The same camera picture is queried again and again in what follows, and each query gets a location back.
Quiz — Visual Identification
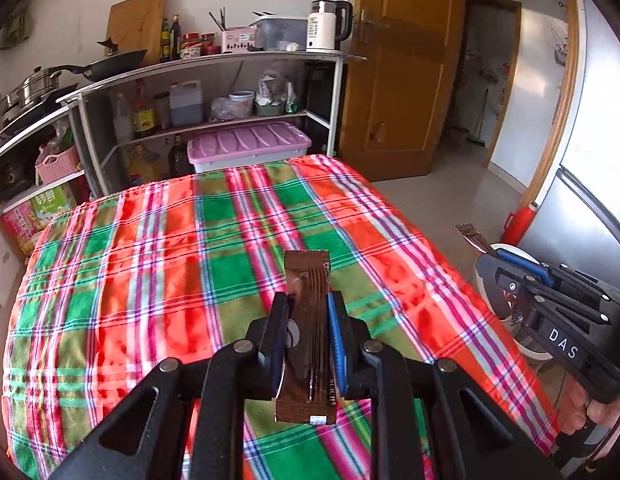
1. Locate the red green plaid tablecloth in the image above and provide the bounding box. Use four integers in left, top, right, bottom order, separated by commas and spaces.
2, 154, 561, 480

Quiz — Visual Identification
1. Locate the white round waste bin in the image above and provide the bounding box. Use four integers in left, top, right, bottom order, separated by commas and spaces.
476, 243, 556, 361

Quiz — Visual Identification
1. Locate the white metal kitchen rack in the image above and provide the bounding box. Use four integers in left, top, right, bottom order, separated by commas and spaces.
0, 49, 367, 221

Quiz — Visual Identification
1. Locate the pink lidded storage box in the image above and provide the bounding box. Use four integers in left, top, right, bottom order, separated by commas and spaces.
186, 121, 312, 175

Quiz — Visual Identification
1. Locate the green hanging cloth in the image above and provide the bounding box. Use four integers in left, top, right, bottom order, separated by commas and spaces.
0, 9, 35, 52

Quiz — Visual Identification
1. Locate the black frying pan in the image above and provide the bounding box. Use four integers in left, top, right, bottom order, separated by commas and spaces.
52, 37, 149, 84

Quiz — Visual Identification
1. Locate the person's right hand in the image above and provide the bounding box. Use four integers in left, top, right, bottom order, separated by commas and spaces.
557, 382, 620, 438

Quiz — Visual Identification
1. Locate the wooden cutting board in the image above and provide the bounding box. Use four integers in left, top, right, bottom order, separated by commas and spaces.
105, 0, 169, 67

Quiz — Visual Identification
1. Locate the pink chopstick holder box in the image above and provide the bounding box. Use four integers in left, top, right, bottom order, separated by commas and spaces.
220, 26, 257, 54

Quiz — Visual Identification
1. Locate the black induction cooker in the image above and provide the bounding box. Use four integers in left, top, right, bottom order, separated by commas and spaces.
0, 84, 80, 137

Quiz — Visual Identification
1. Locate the yellow label sauce bottle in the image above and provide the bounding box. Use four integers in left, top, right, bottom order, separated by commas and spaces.
132, 79, 158, 139

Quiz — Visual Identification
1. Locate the brown wooden door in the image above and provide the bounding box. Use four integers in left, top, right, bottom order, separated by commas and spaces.
337, 0, 466, 183

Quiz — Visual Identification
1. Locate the dark liquid plastic jug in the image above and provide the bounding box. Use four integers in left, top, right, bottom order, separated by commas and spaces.
168, 80, 205, 127

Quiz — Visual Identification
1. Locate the stainless steamer pot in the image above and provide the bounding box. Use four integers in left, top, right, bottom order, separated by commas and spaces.
0, 67, 63, 117

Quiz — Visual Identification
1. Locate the yellow cooking oil bottle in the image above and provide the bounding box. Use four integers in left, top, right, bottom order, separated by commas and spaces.
126, 142, 160, 184

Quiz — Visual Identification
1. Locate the white plastic tub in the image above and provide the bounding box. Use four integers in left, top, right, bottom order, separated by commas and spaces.
228, 91, 255, 117

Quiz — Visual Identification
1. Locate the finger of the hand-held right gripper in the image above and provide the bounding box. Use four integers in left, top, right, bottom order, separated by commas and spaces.
497, 249, 620, 306
494, 266, 616, 326

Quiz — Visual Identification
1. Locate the red cylindrical bottle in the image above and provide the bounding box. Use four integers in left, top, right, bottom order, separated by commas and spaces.
500, 201, 539, 247

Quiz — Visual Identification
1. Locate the dark round bottle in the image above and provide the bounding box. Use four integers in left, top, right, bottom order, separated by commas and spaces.
166, 134, 192, 177

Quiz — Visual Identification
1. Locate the white electric kettle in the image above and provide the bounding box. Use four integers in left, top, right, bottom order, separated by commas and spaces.
306, 0, 354, 53

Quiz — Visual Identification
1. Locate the pink plastic basket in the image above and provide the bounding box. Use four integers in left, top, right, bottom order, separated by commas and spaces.
35, 147, 82, 185

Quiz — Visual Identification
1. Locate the clear lidded plastic container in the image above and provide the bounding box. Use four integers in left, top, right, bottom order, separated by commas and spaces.
251, 12, 309, 52

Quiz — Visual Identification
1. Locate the clear white bottle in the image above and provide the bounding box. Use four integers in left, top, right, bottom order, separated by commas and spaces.
112, 91, 134, 145

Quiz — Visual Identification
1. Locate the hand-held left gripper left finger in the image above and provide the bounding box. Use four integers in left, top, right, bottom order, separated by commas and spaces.
50, 292, 291, 480

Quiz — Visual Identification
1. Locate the silver refrigerator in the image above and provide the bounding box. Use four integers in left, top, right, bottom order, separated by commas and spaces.
537, 0, 620, 293

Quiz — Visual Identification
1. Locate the clear plastic bag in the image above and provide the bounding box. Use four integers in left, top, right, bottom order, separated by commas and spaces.
210, 97, 237, 122

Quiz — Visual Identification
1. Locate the white printed plastic bag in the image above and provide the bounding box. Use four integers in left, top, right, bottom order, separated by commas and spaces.
255, 71, 291, 106

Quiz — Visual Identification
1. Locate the green yellow carton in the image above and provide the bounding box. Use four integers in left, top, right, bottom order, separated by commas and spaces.
2, 182, 80, 257

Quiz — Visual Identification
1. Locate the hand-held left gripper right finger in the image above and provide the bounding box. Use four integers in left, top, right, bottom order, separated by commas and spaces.
327, 292, 561, 480

